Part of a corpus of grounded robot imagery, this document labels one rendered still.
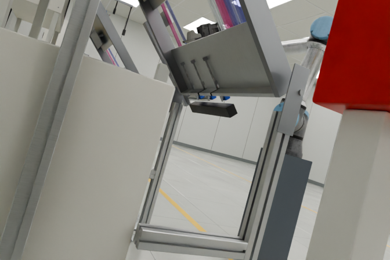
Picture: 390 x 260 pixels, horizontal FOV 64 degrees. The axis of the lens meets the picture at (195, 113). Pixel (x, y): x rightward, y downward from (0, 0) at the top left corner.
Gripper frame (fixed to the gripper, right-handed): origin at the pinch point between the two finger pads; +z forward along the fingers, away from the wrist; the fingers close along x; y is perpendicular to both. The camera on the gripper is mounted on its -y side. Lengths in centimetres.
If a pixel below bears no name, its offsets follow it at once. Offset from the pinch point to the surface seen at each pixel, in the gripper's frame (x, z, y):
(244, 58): 68, 10, -14
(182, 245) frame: 86, 45, -50
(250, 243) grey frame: 87, 29, -56
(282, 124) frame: 87, 15, -31
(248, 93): 69, 12, -24
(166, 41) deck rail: 15.1, 15.1, 0.6
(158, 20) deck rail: 15.3, 16.4, 10.0
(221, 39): 60, 12, -6
